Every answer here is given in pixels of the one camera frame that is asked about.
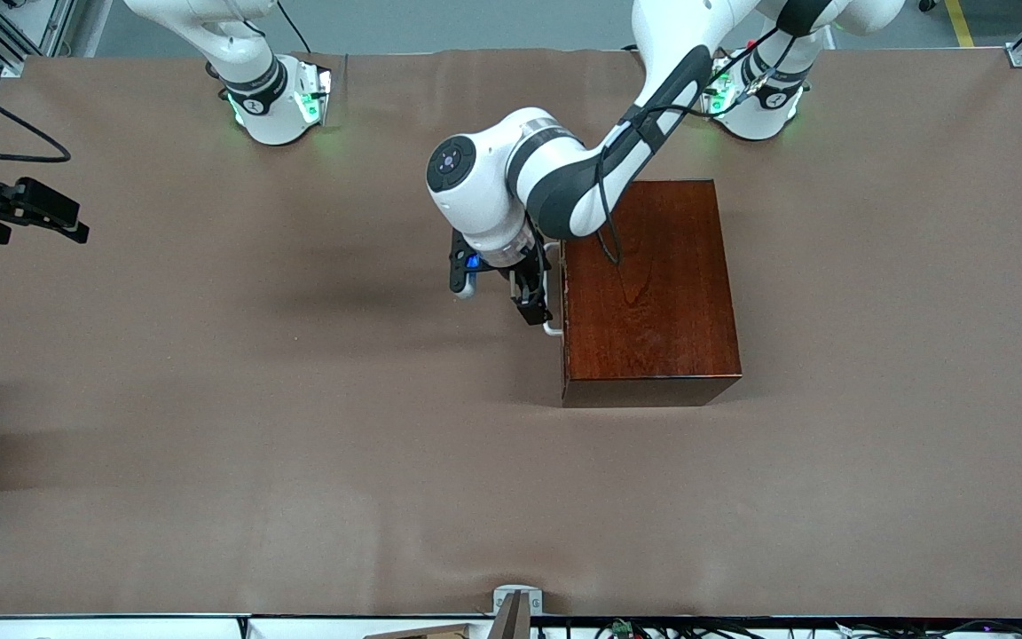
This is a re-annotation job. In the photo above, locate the light wood drawer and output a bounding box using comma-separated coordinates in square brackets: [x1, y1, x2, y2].
[542, 240, 565, 338]

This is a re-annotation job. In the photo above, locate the dark red wooden cabinet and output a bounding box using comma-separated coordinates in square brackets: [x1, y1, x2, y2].
[561, 179, 743, 409]

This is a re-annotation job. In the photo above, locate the brown table cover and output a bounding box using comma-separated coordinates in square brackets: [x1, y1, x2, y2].
[0, 46, 1022, 619]

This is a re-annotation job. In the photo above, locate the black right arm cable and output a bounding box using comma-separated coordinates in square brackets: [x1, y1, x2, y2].
[0, 74, 73, 165]

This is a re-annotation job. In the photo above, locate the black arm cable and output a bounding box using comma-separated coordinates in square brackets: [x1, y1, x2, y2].
[0, 74, 73, 165]
[595, 27, 782, 267]

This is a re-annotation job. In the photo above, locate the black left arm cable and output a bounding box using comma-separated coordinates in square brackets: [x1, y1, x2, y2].
[595, 27, 782, 267]

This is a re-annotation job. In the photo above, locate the grey metal bracket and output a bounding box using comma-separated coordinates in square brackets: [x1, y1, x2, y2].
[492, 585, 544, 618]

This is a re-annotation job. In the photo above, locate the thin black base cable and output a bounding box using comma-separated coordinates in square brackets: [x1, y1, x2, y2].
[273, 0, 317, 56]

